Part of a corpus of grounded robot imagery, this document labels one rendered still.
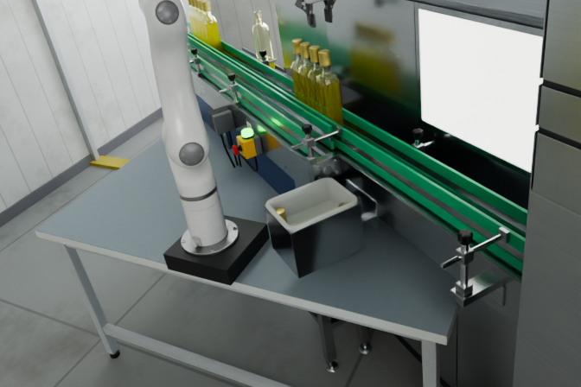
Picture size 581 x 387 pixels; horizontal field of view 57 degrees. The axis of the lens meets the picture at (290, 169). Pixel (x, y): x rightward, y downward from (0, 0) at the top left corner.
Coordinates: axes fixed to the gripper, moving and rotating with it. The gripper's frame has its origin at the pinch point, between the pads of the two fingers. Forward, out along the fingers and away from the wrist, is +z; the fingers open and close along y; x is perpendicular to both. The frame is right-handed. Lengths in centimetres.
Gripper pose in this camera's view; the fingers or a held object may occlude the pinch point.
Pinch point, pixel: (320, 18)
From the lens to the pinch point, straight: 164.0
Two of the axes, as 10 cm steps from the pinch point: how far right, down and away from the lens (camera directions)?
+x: 4.4, 3.9, -8.1
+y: -8.9, 3.3, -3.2
